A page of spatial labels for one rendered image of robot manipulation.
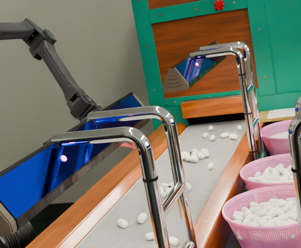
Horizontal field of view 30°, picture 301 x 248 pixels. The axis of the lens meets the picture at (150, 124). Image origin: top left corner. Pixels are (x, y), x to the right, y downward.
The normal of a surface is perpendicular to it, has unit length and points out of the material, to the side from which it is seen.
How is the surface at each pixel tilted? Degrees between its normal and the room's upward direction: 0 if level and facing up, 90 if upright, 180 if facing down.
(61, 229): 0
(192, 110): 90
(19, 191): 58
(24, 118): 90
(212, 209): 0
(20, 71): 90
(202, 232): 0
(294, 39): 90
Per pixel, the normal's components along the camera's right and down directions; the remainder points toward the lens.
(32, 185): 0.70, -0.59
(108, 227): -0.18, -0.96
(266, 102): -0.30, 0.26
